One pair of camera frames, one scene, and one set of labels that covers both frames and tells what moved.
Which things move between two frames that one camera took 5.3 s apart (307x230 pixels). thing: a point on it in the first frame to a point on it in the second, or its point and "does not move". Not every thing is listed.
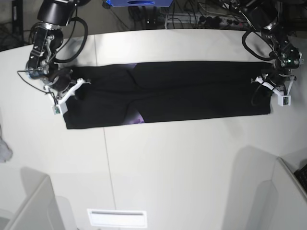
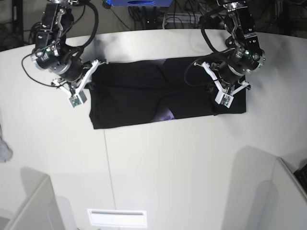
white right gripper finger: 291,77 to 244,84
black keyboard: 301,175 does not move
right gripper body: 280,74 to 227,74
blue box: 143,3 does not move
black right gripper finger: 259,80 to 206,65
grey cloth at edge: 5,154 does not move
